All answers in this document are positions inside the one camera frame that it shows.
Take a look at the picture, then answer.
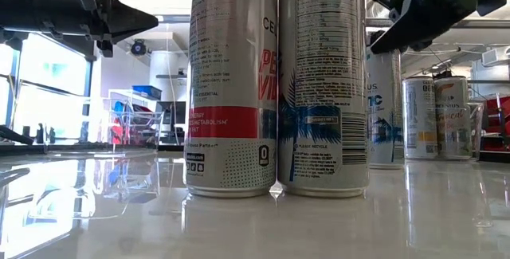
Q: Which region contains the black round ceiling speaker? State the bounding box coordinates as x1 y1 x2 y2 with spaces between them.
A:
130 38 147 57

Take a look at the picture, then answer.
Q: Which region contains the black ceiling spotlight cluster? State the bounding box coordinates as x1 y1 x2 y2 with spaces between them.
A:
408 38 434 55

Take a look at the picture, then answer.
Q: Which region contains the long ceiling light bar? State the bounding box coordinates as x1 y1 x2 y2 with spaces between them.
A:
155 14 510 29

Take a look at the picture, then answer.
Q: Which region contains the white wall air conditioner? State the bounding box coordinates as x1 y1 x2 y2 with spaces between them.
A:
481 46 510 68

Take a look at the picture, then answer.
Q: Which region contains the shelf with coloured bins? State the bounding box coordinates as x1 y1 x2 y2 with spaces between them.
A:
107 84 164 147

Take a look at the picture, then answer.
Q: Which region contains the black angled bracket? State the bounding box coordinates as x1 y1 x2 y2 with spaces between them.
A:
0 124 35 146

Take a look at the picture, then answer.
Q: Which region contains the white cylindrical column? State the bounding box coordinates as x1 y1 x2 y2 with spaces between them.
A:
147 49 189 104

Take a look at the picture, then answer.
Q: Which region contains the white tropical vibe Celsius can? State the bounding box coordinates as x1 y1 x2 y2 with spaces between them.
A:
401 76 439 160
433 74 474 161

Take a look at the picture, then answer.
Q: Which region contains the dark monitor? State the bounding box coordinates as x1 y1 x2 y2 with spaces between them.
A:
154 100 187 145

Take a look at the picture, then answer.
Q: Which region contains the white peach vibe Celsius can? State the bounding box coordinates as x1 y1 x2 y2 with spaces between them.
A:
183 0 279 199

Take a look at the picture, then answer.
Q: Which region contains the red cabinet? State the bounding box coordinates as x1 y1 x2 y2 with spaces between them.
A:
482 94 510 152

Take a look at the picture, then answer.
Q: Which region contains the large dark-framed window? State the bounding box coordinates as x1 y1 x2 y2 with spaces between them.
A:
0 31 93 145

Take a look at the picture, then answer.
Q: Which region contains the black table frame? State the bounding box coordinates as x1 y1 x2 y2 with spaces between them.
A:
0 142 185 153

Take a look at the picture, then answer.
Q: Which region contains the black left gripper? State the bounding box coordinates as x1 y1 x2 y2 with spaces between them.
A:
51 0 159 59

